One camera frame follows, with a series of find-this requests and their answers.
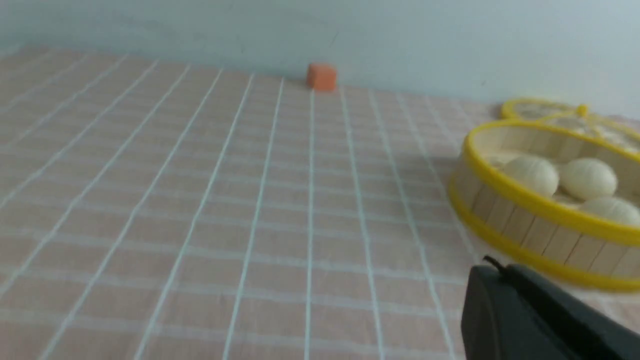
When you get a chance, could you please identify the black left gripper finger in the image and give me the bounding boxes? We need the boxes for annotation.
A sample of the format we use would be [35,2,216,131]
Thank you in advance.
[461,255,640,360]

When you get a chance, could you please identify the white bun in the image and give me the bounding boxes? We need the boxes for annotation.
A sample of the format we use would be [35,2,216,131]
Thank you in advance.
[558,157,618,201]
[502,155,560,198]
[578,196,640,227]

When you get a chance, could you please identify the bamboo steamer tray yellow rims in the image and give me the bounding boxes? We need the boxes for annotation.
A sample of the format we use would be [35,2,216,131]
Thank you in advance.
[448,120,639,292]

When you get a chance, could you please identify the woven bamboo steamer lid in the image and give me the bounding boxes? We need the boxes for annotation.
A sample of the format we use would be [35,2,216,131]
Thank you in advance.
[499,98,640,154]

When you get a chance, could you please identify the orange foam cube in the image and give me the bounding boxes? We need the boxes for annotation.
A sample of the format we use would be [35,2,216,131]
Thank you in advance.
[305,63,338,92]

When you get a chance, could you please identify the pink checkered tablecloth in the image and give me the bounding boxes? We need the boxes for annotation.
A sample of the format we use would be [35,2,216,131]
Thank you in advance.
[0,45,640,360]

